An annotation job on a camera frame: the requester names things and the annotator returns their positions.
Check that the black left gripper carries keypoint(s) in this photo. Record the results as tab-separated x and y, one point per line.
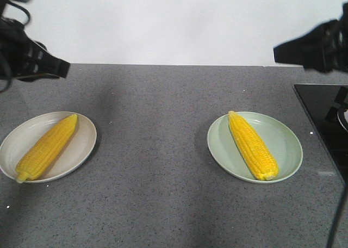
28	60

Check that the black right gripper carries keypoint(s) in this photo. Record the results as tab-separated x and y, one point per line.
326	51

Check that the corn cob on beige plate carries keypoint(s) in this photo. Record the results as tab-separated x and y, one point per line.
35	162

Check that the corn cob on green plate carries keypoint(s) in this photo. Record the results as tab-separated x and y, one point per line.
252	148

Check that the black induction cooktop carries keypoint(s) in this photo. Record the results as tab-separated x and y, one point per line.
326	106

